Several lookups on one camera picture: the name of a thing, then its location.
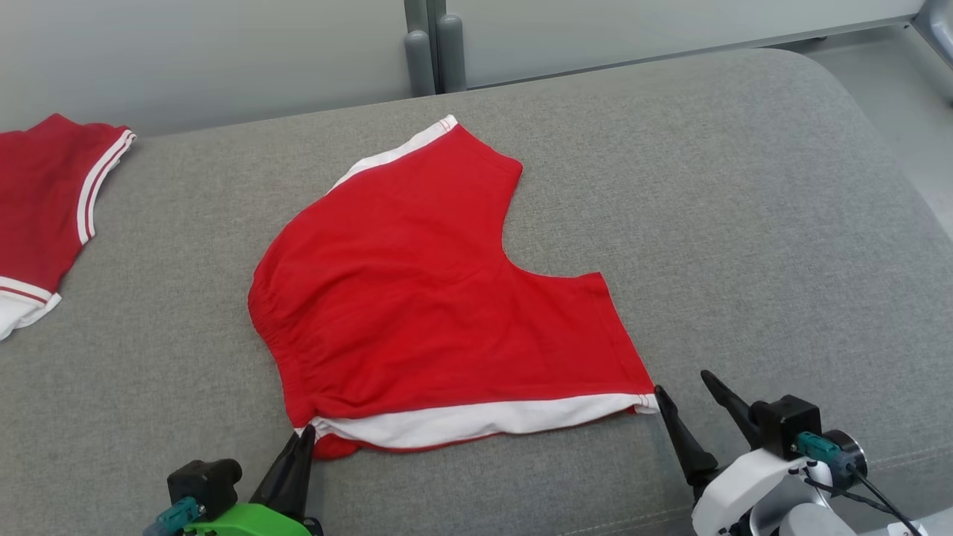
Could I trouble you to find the red shorts with white band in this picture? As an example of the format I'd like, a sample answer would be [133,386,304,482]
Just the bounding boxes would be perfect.
[248,114,660,460]

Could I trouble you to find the grey metal frame leg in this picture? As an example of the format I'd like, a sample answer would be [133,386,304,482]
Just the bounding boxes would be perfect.
[912,0,953,71]

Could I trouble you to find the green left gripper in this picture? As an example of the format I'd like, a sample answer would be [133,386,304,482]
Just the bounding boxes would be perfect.
[182,424,325,536]

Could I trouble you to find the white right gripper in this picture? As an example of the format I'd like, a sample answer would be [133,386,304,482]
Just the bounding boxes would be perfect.
[654,370,835,536]

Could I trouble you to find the red basketball jersey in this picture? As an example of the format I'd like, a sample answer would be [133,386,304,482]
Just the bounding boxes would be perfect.
[0,113,138,342]

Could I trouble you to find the black cable with teal connector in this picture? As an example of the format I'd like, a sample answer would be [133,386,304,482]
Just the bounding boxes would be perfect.
[144,497,206,536]
[793,432,928,536]

